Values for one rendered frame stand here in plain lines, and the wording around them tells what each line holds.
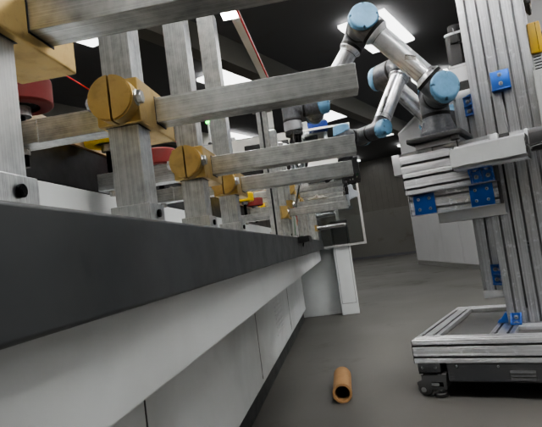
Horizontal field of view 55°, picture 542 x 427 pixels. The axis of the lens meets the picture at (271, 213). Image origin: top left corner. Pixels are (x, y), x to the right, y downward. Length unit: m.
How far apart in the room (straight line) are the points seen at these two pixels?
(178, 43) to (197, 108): 0.28
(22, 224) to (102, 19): 0.16
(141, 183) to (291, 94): 0.20
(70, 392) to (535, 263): 2.12
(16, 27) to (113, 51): 0.23
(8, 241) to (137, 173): 0.29
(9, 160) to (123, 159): 0.24
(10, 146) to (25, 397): 0.16
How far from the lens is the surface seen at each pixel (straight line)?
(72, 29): 0.41
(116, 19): 0.40
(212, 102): 0.62
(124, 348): 0.53
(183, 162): 0.80
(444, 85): 2.17
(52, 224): 0.36
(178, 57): 0.88
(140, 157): 0.59
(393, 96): 2.45
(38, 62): 0.44
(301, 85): 0.61
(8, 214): 0.32
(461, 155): 2.11
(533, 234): 2.38
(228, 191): 1.04
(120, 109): 0.57
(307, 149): 0.84
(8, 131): 0.38
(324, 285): 4.99
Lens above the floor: 0.65
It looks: 4 degrees up
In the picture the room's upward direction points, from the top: 8 degrees counter-clockwise
